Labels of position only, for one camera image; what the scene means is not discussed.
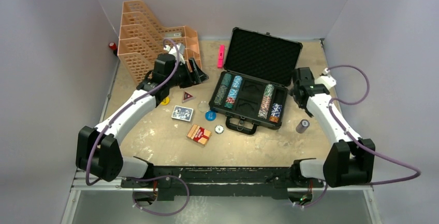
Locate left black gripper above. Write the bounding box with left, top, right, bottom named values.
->
left=167, top=58, right=208, bottom=89

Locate white poker chip stack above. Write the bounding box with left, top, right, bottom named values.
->
left=296, top=119, right=310, bottom=133

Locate blue playing card deck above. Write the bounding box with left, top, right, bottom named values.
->
left=171, top=106, right=194, bottom=123

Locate black poker chip case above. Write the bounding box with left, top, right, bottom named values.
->
left=209, top=27, right=303, bottom=135

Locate red playing card deck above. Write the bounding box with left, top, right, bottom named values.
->
left=186, top=124, right=212, bottom=146

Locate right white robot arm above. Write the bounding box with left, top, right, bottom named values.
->
left=290, top=67, right=375, bottom=187

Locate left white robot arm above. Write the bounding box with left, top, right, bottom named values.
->
left=76, top=54, right=209, bottom=187

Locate red triangular dealer token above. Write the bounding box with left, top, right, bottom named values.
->
left=182, top=91, right=195, bottom=103

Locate pink marker pen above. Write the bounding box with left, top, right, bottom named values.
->
left=217, top=44, right=225, bottom=69

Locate clear round disc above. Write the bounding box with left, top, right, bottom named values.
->
left=197, top=101, right=210, bottom=113

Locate green poker chip row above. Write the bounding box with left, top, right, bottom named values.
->
left=214, top=73, right=232, bottom=105

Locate blue orange chip row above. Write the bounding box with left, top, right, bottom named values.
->
left=269, top=103, right=283, bottom=123

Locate blue red chip row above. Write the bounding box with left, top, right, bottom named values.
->
left=224, top=76, right=243, bottom=109

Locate blue round button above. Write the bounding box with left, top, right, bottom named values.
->
left=205, top=111, right=216, bottom=121

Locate yellow round button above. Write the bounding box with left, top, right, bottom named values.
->
left=160, top=97, right=170, bottom=106

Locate white poker chip flat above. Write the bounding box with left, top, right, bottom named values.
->
left=214, top=125, right=225, bottom=134

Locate orange plastic file organizer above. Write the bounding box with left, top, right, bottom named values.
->
left=118, top=0, right=202, bottom=84

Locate red emergency button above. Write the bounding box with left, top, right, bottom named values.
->
left=108, top=42, right=118, bottom=53

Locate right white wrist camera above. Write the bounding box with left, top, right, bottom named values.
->
left=314, top=68, right=336, bottom=90

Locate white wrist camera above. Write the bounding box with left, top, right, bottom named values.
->
left=164, top=43, right=185, bottom=64
left=314, top=68, right=336, bottom=90

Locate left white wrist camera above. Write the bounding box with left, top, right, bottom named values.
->
left=164, top=43, right=185, bottom=64

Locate black metal base rail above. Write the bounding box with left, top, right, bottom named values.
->
left=121, top=166, right=324, bottom=201

